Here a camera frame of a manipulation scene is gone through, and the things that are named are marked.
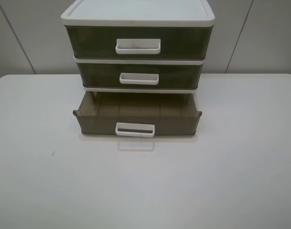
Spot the white plastic drawer cabinet frame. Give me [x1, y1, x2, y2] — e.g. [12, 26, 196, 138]
[61, 0, 215, 94]

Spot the dark translucent drawer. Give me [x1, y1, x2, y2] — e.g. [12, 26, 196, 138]
[77, 63, 203, 90]
[66, 26, 212, 60]
[73, 92, 202, 137]

